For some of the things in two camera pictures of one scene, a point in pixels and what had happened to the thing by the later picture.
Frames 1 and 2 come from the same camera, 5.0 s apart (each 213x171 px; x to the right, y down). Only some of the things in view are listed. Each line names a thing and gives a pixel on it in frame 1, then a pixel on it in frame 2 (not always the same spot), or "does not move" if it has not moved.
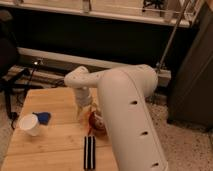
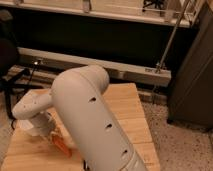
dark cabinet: (191, 80) does not move
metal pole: (173, 35) does not move
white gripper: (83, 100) -> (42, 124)
